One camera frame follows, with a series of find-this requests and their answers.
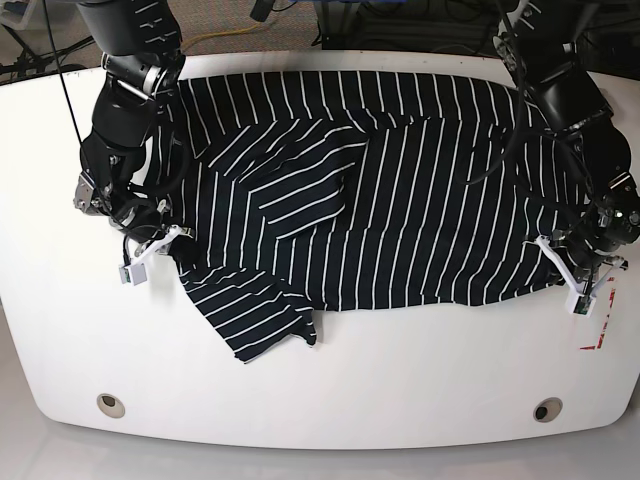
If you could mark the table cable grommet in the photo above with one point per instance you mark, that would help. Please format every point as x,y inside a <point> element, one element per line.
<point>548,410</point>
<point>110,406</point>

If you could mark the left table cable grommet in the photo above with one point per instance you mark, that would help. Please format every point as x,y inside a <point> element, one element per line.
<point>110,406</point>

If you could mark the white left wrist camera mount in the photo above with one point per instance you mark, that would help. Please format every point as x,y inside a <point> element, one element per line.
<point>575,285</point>

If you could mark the red tape rectangle marker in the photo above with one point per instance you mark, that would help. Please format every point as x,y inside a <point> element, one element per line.
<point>594,328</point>

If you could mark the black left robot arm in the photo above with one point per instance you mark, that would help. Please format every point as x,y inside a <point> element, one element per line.
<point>537,42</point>

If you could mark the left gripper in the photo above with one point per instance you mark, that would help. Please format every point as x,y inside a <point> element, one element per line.
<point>605,225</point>

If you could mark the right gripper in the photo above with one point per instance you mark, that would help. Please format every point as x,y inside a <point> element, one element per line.
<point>146,220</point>

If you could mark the right table cable grommet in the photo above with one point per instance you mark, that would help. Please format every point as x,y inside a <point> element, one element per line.
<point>548,410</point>

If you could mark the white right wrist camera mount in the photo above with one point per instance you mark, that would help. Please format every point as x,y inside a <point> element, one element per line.
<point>165,240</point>

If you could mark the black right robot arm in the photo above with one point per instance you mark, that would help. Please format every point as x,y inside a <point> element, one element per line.
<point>135,154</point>

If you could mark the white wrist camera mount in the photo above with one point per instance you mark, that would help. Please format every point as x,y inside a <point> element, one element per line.
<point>575,285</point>
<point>165,240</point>

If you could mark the navy white striped T-shirt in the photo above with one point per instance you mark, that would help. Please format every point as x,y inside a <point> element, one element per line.
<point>359,190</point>

